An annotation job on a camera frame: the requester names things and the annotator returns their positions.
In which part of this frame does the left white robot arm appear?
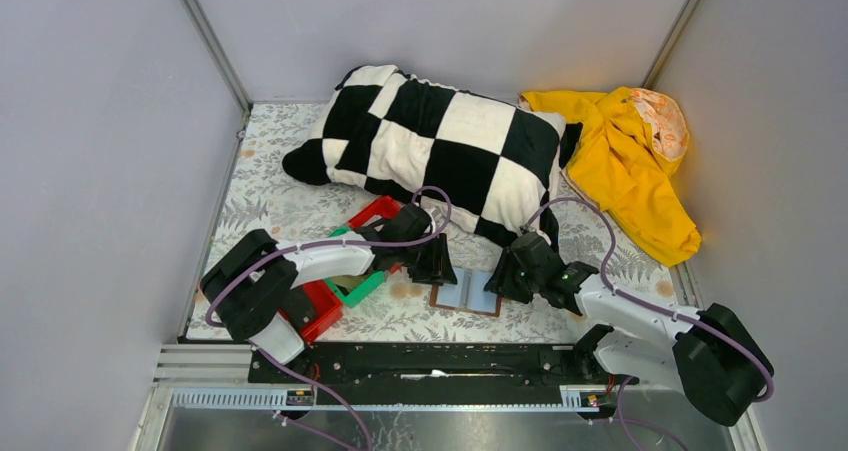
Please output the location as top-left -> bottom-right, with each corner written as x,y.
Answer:
199,204 -> 452,365

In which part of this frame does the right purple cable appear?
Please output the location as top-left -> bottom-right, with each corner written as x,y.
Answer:
526,196 -> 775,451

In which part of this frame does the yellow cloth garment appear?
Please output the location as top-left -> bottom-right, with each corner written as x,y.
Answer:
520,87 -> 702,267

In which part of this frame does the black white checkered pillow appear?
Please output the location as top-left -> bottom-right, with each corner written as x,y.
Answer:
282,65 -> 566,247

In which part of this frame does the red bin with card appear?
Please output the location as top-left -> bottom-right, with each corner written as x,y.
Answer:
345,196 -> 401,230

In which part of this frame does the floral table mat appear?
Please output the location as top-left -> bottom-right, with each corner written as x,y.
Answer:
208,104 -> 682,343

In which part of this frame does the purple cable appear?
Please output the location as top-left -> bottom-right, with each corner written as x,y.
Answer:
526,196 -> 775,451
203,186 -> 454,451

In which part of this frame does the red bin with black wallet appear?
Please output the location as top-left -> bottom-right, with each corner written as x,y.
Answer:
279,281 -> 343,344

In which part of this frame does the green plastic bin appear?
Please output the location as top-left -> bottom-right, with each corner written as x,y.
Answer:
324,225 -> 388,309

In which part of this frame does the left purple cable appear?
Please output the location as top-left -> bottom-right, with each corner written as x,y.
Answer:
203,186 -> 454,451

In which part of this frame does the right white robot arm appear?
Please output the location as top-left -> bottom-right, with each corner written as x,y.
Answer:
484,233 -> 774,426

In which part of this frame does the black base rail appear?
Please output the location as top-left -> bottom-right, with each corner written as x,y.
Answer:
288,342 -> 624,407

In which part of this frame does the brown leather card holder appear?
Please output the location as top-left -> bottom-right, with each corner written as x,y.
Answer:
429,267 -> 502,317

